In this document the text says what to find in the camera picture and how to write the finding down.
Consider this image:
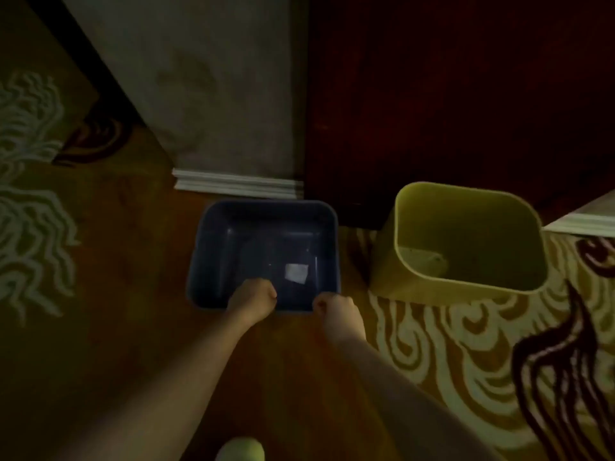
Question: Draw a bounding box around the white baseboard on marble wall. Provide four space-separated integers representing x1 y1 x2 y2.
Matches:
542 189 615 239

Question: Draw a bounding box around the person's left forearm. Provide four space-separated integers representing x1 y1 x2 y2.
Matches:
56 311 264 461

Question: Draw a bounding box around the person's right hand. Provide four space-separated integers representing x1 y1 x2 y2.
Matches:
311 291 368 347

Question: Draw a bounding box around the person's left hand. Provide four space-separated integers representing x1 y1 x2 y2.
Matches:
224 277 279 328

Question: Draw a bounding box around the dark red wooden cabinet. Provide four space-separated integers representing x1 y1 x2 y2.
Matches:
303 0 615 231

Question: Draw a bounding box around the white baseboard on grey wall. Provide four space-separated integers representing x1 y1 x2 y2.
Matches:
171 167 305 201

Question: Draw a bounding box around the dark blue plastic basin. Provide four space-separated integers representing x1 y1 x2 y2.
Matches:
186 198 343 314

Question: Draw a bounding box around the yellow plastic waste bin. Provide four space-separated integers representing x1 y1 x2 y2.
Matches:
370 181 550 307

